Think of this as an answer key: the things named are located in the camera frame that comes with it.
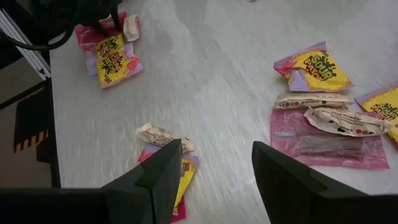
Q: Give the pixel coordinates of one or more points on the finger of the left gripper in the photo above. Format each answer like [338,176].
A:
[99,27]
[116,18]

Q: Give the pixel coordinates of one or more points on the white dotted candy bag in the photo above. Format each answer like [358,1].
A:
[132,28]
[311,100]
[155,135]
[345,121]

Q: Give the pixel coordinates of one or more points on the aluminium frame rail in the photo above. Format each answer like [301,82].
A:
[28,49]

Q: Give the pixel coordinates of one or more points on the yellow sour candy bag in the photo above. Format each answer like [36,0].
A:
[382,109]
[186,174]
[107,46]
[317,68]
[115,70]

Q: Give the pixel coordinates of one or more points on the black metal table frame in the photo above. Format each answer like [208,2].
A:
[54,124]

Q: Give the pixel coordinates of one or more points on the black hazard striped mat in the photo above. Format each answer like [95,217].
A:
[31,118]

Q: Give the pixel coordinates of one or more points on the red licorice candy bag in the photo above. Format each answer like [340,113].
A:
[85,37]
[292,149]
[178,214]

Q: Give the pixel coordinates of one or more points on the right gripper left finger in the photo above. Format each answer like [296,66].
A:
[161,174]

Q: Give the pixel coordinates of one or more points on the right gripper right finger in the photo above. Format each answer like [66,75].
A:
[280,186]

